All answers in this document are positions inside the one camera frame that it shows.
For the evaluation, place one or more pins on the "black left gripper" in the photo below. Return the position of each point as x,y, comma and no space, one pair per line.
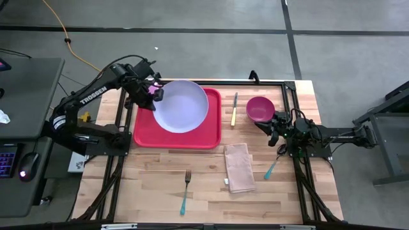
140,91

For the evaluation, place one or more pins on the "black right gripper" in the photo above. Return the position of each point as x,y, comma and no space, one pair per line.
282,124

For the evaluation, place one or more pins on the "pale pink mug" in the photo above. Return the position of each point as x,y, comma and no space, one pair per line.
153,89

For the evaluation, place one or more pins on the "reddish pink bowl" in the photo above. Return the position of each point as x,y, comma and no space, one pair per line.
260,108

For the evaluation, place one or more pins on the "lavender plate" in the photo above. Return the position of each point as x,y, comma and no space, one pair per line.
182,108

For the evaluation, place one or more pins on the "beige cloth napkin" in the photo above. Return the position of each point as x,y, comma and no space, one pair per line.
239,169

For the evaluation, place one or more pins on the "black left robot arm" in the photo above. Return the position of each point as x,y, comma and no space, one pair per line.
92,92

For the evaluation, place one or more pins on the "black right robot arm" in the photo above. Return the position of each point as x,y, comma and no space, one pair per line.
338,138

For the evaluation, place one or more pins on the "red plastic tray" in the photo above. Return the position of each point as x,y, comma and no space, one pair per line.
143,137

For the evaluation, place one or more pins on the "yellow clamp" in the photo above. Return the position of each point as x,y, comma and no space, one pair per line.
85,117

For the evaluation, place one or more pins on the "white printed box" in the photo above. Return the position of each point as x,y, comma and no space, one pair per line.
76,164

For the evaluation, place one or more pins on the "dark grey metal table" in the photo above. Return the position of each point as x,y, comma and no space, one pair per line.
393,127

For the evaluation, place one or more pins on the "grey side desk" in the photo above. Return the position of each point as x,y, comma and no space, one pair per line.
28,92

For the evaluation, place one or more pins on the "black computer mouse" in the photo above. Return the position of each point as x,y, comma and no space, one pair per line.
28,166

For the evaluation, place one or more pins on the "black device with pink screen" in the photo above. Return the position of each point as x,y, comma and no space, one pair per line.
4,65

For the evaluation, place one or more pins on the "white crumpled tissue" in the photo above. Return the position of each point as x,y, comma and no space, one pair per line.
4,118

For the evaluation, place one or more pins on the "black caster wheel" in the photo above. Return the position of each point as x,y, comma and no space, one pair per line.
46,200

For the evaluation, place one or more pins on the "backlit black keyboard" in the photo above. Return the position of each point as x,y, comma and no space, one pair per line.
6,159

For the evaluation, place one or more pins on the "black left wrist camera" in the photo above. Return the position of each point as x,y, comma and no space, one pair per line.
145,68

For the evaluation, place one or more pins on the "black frame clamp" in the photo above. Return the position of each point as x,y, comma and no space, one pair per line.
254,77

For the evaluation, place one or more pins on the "black aluminium table frame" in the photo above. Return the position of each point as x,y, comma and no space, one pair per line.
239,83

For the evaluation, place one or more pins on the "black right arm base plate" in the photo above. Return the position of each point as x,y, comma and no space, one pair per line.
322,154

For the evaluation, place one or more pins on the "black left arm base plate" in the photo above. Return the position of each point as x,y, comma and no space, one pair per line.
102,150

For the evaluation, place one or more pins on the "silver metal bracket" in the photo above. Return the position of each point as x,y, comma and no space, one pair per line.
297,227
118,226

